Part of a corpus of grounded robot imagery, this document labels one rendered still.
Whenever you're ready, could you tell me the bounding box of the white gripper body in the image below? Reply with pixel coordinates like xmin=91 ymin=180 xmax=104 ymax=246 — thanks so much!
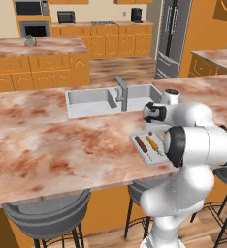
xmin=144 ymin=121 xmax=172 ymax=134

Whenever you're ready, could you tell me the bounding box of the grey rectangular plate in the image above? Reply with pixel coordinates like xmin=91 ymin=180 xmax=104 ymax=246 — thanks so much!
xmin=129 ymin=127 xmax=174 ymax=168

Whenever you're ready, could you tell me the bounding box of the yellow corn cob on skewer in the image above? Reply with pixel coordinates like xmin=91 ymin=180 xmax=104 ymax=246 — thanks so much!
xmin=146 ymin=135 xmax=164 ymax=158

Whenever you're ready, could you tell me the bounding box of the red sausage on skewer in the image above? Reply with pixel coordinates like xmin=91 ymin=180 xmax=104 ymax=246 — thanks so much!
xmin=134 ymin=135 xmax=153 ymax=162

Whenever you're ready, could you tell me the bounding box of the grey tap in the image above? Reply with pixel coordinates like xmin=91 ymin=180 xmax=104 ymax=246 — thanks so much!
xmin=113 ymin=76 xmax=130 ymax=113

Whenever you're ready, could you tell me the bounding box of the grey sink basin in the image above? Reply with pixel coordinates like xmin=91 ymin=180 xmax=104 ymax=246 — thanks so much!
xmin=64 ymin=83 xmax=164 ymax=120

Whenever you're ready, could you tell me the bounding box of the orange side cupboard run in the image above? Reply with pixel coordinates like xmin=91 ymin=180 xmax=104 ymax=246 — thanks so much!
xmin=187 ymin=53 xmax=227 ymax=78

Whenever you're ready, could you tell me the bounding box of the grey steel fridge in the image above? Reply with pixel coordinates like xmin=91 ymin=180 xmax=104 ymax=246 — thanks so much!
xmin=154 ymin=0 xmax=193 ymax=81

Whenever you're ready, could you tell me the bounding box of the black coffee machine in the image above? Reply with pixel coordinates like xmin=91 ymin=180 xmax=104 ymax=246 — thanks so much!
xmin=130 ymin=7 xmax=144 ymax=24

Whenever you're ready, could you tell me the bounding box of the grey hob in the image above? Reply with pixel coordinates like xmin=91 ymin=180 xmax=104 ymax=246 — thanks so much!
xmin=89 ymin=20 xmax=118 ymax=27

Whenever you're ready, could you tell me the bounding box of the orange island cupboard run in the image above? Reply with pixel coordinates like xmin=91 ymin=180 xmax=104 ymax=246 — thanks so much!
xmin=0 ymin=52 xmax=91 ymax=94

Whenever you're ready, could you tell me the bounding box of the black toaster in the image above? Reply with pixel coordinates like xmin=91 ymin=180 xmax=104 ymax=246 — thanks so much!
xmin=56 ymin=10 xmax=77 ymax=24

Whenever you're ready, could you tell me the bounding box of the green kettle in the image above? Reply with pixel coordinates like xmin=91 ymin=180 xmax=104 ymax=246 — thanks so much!
xmin=23 ymin=35 xmax=38 ymax=47

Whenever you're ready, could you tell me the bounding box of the black built-in oven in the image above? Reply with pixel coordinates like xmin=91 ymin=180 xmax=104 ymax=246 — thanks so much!
xmin=17 ymin=20 xmax=51 ymax=39

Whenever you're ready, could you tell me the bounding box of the black microwave oven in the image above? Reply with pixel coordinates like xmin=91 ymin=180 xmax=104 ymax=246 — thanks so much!
xmin=13 ymin=0 xmax=50 ymax=17

